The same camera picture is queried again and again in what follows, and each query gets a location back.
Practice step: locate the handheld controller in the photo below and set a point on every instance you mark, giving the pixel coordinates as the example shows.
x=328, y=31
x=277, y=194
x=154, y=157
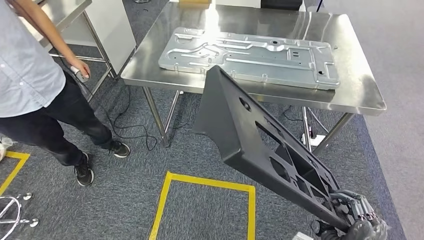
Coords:
x=82, y=78

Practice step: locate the steel side table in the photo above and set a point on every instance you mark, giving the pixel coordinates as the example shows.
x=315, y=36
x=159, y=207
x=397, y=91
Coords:
x=66, y=10

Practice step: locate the person's forearm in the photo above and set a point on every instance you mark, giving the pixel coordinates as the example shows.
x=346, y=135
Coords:
x=43, y=30

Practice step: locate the stainless steel workbench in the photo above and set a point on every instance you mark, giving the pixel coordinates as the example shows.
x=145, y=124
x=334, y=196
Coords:
x=265, y=20

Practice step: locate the white power strip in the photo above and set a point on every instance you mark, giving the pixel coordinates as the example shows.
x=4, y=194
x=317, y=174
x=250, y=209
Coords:
x=316, y=139

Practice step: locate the chrome chair base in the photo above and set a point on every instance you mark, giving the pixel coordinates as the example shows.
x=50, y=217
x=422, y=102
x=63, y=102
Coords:
x=33, y=223

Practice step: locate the black plastic panel part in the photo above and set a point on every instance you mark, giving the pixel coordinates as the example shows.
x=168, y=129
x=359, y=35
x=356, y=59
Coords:
x=225, y=126

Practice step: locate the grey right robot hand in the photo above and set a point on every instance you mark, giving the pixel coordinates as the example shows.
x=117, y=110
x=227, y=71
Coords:
x=361, y=225

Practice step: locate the chrome stool base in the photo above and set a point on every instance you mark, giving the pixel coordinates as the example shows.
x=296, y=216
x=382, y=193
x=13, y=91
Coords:
x=142, y=1

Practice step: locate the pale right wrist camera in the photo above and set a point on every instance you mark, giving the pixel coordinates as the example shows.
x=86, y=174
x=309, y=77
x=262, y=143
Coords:
x=301, y=236

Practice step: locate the person's hand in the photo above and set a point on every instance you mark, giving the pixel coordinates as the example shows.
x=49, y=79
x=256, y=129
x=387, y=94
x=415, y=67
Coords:
x=79, y=66

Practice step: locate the stamped sheet metal plate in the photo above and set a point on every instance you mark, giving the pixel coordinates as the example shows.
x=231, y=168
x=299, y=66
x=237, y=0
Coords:
x=248, y=63

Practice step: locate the person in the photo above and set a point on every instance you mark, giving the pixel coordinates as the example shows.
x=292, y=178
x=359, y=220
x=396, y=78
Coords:
x=26, y=66

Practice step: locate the white cabinet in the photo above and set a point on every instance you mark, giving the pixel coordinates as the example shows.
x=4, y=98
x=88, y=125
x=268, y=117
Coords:
x=112, y=30

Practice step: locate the clear plastic bag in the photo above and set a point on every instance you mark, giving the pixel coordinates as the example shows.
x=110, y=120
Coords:
x=5, y=145

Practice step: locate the white flat box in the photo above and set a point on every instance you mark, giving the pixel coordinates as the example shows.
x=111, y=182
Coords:
x=238, y=2

